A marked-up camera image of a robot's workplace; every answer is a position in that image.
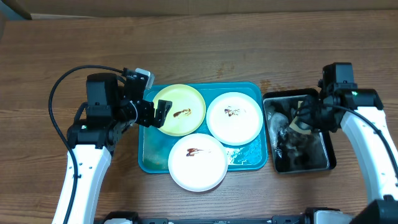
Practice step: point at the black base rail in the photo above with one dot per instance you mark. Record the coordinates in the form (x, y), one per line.
(217, 220)

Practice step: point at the yellow-green plate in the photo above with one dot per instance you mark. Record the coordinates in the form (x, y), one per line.
(187, 112)

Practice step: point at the black water tray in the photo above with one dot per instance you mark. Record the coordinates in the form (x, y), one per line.
(293, 152)

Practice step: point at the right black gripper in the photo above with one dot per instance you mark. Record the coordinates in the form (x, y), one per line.
(309, 102)

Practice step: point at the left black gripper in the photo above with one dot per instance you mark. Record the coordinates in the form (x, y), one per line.
(147, 118)

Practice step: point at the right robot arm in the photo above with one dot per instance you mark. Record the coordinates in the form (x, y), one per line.
(359, 113)

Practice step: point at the white plate right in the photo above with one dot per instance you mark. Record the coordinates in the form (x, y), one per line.
(234, 118)

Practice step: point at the white plate front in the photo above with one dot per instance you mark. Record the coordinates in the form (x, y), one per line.
(198, 162)

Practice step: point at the teal plastic tray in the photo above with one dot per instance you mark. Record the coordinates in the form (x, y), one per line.
(154, 146)

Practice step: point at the yellow green sponge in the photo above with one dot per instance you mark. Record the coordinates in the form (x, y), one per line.
(297, 125)

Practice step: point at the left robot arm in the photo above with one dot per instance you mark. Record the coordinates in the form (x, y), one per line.
(115, 102)

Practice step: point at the white plate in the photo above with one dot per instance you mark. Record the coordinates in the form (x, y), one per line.
(198, 162)
(234, 118)

